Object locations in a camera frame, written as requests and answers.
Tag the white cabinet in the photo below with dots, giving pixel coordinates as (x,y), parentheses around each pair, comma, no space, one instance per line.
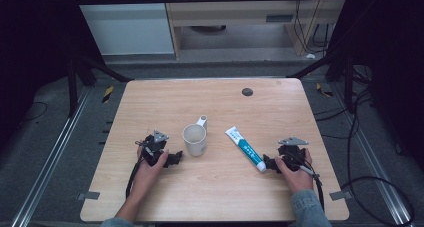
(126,27)

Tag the aluminium floor rail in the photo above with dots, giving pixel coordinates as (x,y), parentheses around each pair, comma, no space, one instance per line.
(50,157)
(373,153)

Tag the yellow and black tape strip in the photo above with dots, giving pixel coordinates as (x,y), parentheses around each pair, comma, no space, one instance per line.
(107,94)
(323,90)

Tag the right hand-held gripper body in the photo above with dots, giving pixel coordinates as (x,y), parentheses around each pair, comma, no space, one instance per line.
(292,153)

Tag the person's right hand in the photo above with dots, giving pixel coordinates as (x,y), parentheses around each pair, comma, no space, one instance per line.
(296,178)

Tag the white cup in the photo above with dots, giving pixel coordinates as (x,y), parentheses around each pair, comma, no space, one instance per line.
(195,139)

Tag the light wooden desk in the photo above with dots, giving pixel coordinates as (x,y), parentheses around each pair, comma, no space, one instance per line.
(233,15)

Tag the black metal stand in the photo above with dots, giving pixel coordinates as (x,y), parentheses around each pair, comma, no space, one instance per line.
(340,70)
(85,70)

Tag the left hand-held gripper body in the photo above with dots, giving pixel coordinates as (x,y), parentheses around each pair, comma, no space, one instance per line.
(154,147)

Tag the round grey table grommet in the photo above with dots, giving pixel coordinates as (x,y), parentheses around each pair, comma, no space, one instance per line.
(247,92)

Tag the white and teal toothpaste tube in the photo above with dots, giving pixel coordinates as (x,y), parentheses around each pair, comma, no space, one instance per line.
(246,149)

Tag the grey metal table bracket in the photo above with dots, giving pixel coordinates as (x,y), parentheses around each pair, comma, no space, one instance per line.
(340,195)
(88,195)

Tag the person's left hand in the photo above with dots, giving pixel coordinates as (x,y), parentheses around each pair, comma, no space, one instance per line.
(147,175)

